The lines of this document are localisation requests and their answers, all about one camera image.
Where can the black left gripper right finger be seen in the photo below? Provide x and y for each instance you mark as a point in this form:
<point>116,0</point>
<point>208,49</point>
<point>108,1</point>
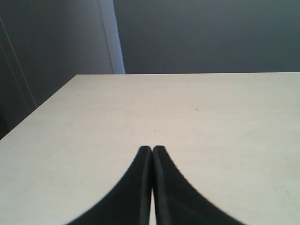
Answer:
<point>177,202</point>

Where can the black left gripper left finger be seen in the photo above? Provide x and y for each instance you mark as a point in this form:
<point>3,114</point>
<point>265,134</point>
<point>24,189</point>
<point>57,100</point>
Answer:
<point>129,201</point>

